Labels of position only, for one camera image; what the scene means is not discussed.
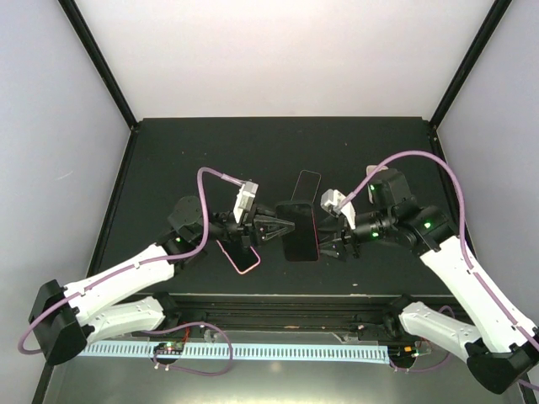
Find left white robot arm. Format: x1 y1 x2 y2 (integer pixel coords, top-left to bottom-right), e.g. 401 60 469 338
18 196 296 366

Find black frame post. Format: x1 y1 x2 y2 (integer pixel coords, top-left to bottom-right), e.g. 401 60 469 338
430 0 513 130
57 0 139 131

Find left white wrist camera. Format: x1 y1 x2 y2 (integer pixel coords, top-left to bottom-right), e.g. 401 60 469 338
232 181 259 224

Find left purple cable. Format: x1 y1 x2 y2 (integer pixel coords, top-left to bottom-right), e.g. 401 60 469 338
17 167 235 377

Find right controller board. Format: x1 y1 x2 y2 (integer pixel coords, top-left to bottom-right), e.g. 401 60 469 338
387 345 432 359

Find right black frame post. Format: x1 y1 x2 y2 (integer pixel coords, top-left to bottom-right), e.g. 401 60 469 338
430 0 513 130

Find left black frame post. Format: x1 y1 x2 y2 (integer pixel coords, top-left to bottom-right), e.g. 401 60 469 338
57 0 139 131

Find left controller board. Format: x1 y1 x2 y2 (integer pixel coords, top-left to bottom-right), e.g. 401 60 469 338
153 342 184 355

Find light blue slotted cable duct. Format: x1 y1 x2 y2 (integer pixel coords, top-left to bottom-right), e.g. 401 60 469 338
79 340 390 364

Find black phone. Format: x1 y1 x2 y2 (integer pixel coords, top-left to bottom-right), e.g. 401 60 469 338
275 200 319 262

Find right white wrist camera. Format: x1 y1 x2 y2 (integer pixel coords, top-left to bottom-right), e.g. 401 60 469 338
320 189 356 230

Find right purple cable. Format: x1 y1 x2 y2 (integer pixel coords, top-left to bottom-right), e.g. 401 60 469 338
336 150 539 392

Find controller board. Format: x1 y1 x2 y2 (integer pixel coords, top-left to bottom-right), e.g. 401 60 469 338
153 342 184 355
387 345 432 359

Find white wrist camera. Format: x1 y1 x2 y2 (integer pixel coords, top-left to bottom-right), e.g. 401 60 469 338
232 181 259 224
320 189 356 230

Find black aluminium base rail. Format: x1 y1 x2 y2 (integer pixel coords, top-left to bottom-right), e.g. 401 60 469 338
168 294 513 342

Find purple cable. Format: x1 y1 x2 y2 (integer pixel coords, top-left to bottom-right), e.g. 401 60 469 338
336 150 539 392
17 167 235 377

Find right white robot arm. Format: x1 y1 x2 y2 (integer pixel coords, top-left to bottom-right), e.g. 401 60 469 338
319 168 538 394

